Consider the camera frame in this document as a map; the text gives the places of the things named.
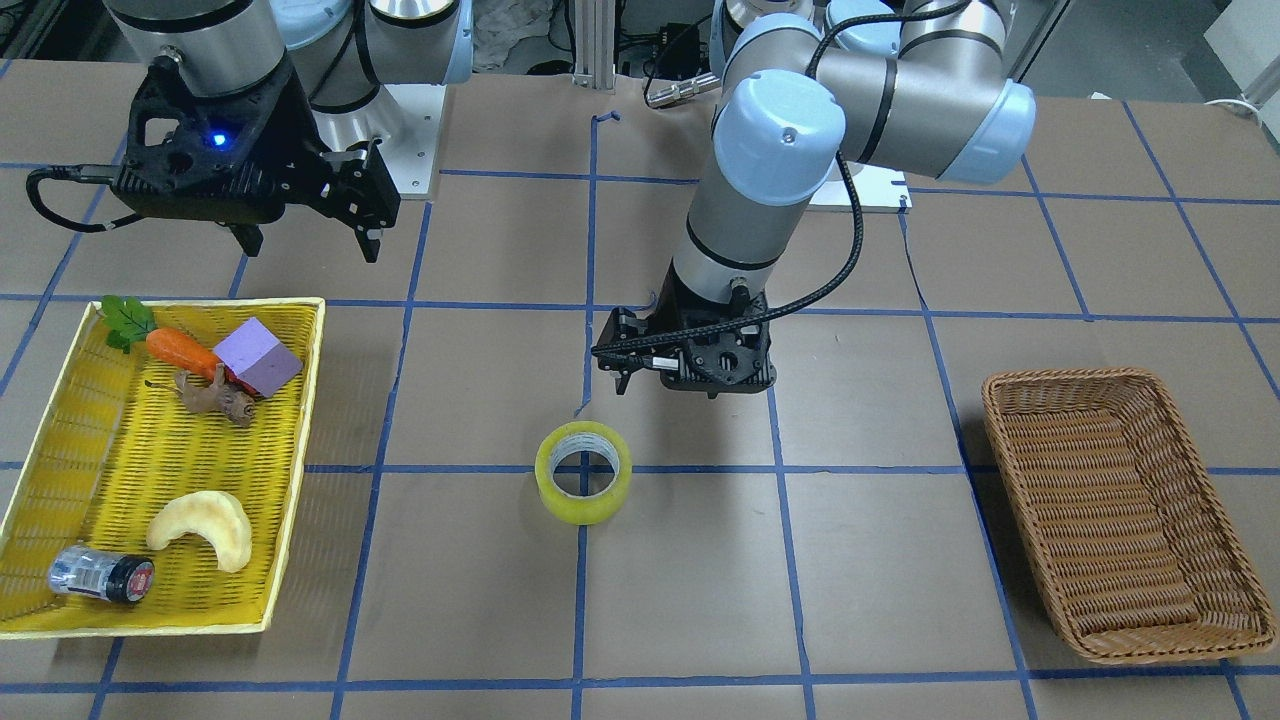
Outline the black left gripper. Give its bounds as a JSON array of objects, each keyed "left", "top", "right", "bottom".
[{"left": 598, "top": 284, "right": 777, "bottom": 395}]

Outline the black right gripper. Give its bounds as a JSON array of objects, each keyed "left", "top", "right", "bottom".
[{"left": 111, "top": 54, "right": 401, "bottom": 264}]

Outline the yellow tape roll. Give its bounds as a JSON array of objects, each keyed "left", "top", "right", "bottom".
[{"left": 532, "top": 420, "right": 634, "bottom": 527}]

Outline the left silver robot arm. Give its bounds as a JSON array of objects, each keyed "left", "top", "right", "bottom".
[{"left": 591, "top": 1, "right": 1036, "bottom": 396}]

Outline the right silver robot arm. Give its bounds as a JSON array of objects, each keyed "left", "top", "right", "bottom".
[{"left": 105, "top": 1, "right": 474, "bottom": 263}]

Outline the purple foam cube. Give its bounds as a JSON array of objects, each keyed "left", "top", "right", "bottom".
[{"left": 212, "top": 316, "right": 303, "bottom": 398}]

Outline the brown toy lion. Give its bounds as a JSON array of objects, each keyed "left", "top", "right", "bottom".
[{"left": 145, "top": 364, "right": 256, "bottom": 428}]

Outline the orange toy carrot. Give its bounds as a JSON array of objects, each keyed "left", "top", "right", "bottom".
[{"left": 99, "top": 295, "right": 239, "bottom": 384}]

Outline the yellow woven basket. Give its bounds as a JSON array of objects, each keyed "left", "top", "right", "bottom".
[{"left": 1, "top": 297, "right": 326, "bottom": 641}]

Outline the pale banana slice toy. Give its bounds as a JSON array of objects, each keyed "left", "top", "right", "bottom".
[{"left": 145, "top": 489, "right": 253, "bottom": 573}]

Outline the small black-capped bottle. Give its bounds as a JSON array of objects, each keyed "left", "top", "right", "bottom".
[{"left": 46, "top": 544, "right": 155, "bottom": 605}]

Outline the brown wicker basket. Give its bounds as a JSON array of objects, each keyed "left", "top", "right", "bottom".
[{"left": 980, "top": 366, "right": 1277, "bottom": 665}]

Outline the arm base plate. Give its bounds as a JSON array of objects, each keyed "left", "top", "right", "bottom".
[
  {"left": 809, "top": 163, "right": 913, "bottom": 213},
  {"left": 381, "top": 85, "right": 448, "bottom": 201}
]

